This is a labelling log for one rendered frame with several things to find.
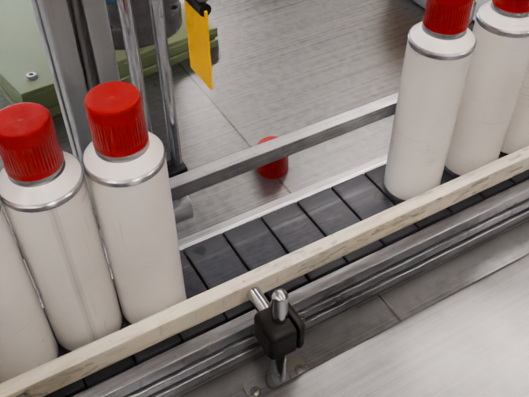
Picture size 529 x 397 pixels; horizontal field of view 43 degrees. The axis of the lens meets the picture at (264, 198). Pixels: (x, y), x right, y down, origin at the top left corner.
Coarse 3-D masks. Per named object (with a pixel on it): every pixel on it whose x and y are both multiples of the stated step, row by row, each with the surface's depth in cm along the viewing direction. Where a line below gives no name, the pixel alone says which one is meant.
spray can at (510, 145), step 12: (528, 72) 58; (528, 84) 59; (528, 96) 60; (516, 108) 61; (528, 108) 61; (516, 120) 62; (528, 120) 62; (516, 132) 63; (528, 132) 63; (504, 144) 64; (516, 144) 64; (528, 144) 64; (504, 156) 65
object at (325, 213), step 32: (320, 192) 62; (352, 192) 62; (384, 192) 62; (480, 192) 62; (256, 224) 59; (288, 224) 59; (320, 224) 59; (352, 224) 59; (416, 224) 59; (192, 256) 56; (224, 256) 56; (256, 256) 56; (352, 256) 56; (192, 288) 54; (288, 288) 54; (224, 320) 52; (64, 352) 50; (160, 352) 50
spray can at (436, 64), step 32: (448, 0) 47; (416, 32) 51; (448, 32) 49; (416, 64) 51; (448, 64) 50; (416, 96) 53; (448, 96) 52; (416, 128) 55; (448, 128) 55; (416, 160) 57; (416, 192) 59
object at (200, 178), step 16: (352, 112) 57; (368, 112) 57; (384, 112) 58; (304, 128) 56; (320, 128) 56; (336, 128) 56; (352, 128) 57; (272, 144) 54; (288, 144) 54; (304, 144) 55; (224, 160) 53; (240, 160) 53; (256, 160) 54; (272, 160) 55; (176, 176) 52; (192, 176) 52; (208, 176) 52; (224, 176) 53; (176, 192) 51; (192, 192) 52; (16, 240) 47
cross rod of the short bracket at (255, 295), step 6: (252, 288) 50; (258, 288) 50; (246, 294) 50; (252, 294) 50; (258, 294) 50; (252, 300) 50; (258, 300) 49; (264, 300) 49; (258, 306) 49; (264, 306) 49
